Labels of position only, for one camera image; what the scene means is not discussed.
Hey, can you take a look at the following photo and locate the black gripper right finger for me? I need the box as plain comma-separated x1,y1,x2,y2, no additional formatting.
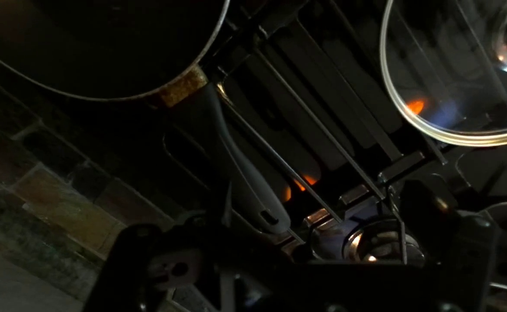
401,181,507,312

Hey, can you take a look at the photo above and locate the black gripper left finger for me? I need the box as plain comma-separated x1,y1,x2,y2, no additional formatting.
81,222,231,312

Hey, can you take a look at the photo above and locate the glass lid with metal knob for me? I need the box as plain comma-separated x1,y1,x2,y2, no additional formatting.
378,0,507,148

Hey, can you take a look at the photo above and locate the black frying pan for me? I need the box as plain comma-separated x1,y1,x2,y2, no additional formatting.
0,0,290,234

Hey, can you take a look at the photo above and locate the black gas stove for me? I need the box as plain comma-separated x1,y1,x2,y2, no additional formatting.
146,0,507,267

